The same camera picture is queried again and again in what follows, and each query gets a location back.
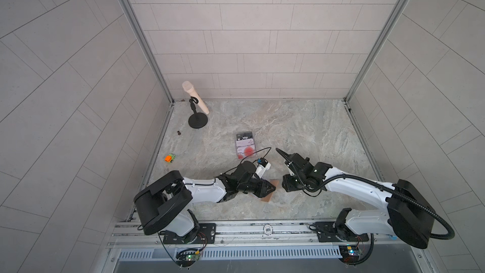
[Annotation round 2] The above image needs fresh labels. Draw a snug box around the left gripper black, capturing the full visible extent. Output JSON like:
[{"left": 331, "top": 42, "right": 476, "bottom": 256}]
[{"left": 235, "top": 177, "right": 277, "bottom": 199}]

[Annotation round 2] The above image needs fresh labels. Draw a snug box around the pink leather card wallet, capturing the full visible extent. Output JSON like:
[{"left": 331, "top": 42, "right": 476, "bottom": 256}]
[{"left": 262, "top": 179, "right": 280, "bottom": 202}]

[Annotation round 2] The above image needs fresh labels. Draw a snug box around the clear acrylic card holder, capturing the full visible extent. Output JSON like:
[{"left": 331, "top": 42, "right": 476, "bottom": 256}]
[{"left": 236, "top": 131, "right": 256, "bottom": 159}]

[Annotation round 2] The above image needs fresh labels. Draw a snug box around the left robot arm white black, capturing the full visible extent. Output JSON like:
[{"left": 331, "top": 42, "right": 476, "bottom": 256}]
[{"left": 133, "top": 158, "right": 276, "bottom": 244}]

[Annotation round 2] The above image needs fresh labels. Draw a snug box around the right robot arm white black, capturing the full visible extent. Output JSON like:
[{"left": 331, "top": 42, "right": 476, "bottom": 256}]
[{"left": 277, "top": 149, "right": 454, "bottom": 249}]

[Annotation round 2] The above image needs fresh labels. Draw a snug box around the white card red circle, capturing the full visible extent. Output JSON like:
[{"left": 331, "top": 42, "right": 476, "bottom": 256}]
[{"left": 236, "top": 140, "right": 256, "bottom": 159}]

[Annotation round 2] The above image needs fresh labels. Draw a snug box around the black VIP card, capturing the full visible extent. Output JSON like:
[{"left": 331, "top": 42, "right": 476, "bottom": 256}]
[{"left": 236, "top": 131, "right": 253, "bottom": 141}]

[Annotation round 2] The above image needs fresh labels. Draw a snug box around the white ventilation grille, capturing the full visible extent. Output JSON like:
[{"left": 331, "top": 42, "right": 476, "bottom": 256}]
[{"left": 118, "top": 246, "right": 342, "bottom": 261}]

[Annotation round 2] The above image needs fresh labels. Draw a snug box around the right circuit board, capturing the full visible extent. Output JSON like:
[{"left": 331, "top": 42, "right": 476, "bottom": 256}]
[{"left": 338, "top": 245, "right": 362, "bottom": 263}]

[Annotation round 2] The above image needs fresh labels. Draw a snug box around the circuit board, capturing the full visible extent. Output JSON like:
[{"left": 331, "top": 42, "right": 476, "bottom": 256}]
[
  {"left": 338, "top": 245, "right": 362, "bottom": 263},
  {"left": 176, "top": 248, "right": 202, "bottom": 262}
]

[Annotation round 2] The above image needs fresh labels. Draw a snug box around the black microphone stand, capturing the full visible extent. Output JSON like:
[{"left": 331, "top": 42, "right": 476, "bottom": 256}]
[{"left": 188, "top": 97, "right": 208, "bottom": 129}]

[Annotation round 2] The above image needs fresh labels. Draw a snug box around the orange green toy car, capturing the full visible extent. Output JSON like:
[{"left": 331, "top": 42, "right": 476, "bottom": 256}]
[{"left": 164, "top": 154, "right": 176, "bottom": 163}]

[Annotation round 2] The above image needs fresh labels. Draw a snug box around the left circuit board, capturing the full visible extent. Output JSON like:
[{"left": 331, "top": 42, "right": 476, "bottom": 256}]
[{"left": 176, "top": 248, "right": 202, "bottom": 262}]

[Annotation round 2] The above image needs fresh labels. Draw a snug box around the beige microphone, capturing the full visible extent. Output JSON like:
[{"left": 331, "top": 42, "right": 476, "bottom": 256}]
[{"left": 182, "top": 81, "right": 210, "bottom": 115}]

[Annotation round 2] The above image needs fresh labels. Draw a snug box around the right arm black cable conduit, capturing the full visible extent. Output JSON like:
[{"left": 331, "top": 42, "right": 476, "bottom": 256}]
[{"left": 275, "top": 147, "right": 455, "bottom": 240}]

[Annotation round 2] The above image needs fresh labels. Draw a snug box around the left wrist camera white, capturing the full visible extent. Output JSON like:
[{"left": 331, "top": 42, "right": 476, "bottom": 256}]
[{"left": 256, "top": 157, "right": 271, "bottom": 178}]

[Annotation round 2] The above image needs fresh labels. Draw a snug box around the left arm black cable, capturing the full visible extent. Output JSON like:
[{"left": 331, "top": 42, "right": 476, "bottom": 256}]
[{"left": 215, "top": 147, "right": 272, "bottom": 177}]

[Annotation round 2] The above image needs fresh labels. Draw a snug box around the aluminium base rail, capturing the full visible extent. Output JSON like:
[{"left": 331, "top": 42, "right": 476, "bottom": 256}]
[{"left": 107, "top": 219, "right": 423, "bottom": 249}]

